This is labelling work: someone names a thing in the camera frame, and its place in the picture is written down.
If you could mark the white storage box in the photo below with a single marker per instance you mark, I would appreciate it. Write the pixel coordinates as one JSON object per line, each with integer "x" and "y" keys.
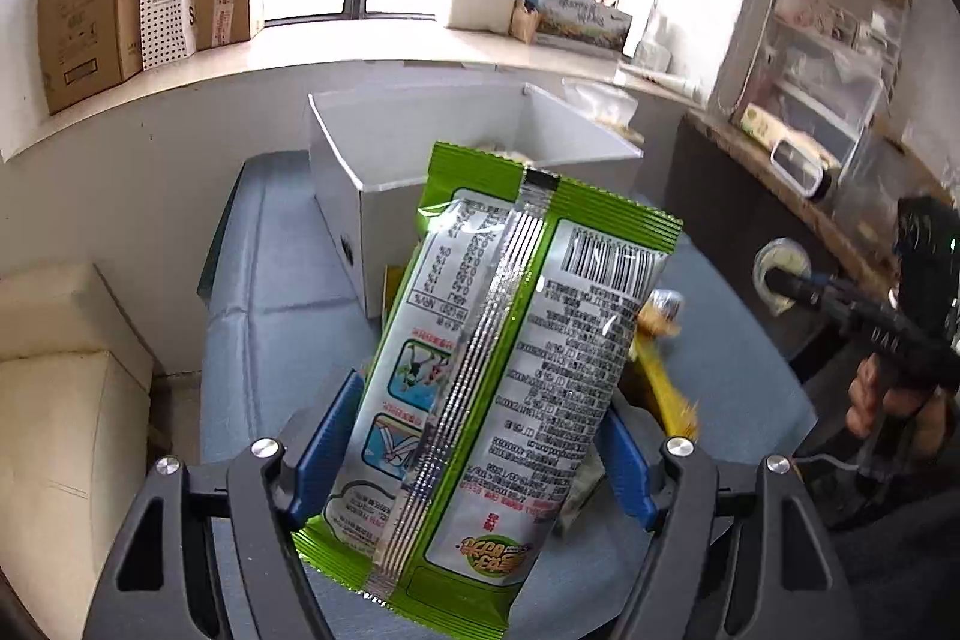
{"x": 375, "y": 145}

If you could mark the yellow snack packet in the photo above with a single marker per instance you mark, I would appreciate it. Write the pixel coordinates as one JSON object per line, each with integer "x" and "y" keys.
{"x": 667, "y": 385}

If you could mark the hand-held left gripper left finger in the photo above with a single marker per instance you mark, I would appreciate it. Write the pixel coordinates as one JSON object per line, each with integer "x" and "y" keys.
{"x": 324, "y": 452}

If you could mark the clear plastic drawer unit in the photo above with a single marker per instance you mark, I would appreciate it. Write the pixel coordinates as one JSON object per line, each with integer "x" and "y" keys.
{"x": 825, "y": 70}

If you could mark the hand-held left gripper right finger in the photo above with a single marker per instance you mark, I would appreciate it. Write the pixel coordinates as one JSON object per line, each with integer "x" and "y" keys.
{"x": 630, "y": 471}

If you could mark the white plastic pouch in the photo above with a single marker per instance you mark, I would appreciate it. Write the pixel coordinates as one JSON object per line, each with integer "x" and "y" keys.
{"x": 652, "y": 44}

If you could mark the person's right hand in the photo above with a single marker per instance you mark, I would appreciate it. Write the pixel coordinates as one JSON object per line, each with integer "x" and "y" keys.
{"x": 866, "y": 396}

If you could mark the white rolled paper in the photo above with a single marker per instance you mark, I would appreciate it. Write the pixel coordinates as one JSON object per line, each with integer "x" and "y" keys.
{"x": 667, "y": 80}

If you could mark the wooden shelf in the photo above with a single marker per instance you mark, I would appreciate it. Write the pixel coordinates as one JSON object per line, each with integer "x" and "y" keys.
{"x": 862, "y": 227}

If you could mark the clear container black lid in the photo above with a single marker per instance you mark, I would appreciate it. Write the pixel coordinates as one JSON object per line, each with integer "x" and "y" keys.
{"x": 802, "y": 168}

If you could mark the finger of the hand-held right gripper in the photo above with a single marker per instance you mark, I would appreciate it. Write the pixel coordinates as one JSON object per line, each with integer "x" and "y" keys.
{"x": 814, "y": 295}

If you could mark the landscape printed gift box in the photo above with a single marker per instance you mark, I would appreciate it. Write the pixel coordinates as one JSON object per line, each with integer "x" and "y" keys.
{"x": 581, "y": 21}

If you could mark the blue table cloth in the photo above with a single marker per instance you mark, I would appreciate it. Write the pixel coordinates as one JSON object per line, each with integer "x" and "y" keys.
{"x": 285, "y": 340}

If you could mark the green snack packet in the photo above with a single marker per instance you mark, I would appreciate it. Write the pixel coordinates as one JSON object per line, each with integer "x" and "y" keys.
{"x": 510, "y": 347}

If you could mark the cream green small box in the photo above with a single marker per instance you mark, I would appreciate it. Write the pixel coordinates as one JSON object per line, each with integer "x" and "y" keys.
{"x": 763, "y": 126}

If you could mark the small open cardboard box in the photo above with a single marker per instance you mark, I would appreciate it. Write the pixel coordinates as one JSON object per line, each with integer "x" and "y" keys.
{"x": 225, "y": 3}

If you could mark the brown pen holder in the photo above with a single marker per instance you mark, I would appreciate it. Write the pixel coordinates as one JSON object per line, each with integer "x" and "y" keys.
{"x": 523, "y": 21}

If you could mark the tape roll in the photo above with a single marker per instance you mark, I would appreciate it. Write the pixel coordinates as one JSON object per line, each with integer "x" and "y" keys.
{"x": 772, "y": 254}

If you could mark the large cardboard box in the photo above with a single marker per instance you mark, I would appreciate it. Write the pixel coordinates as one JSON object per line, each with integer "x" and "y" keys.
{"x": 86, "y": 10}

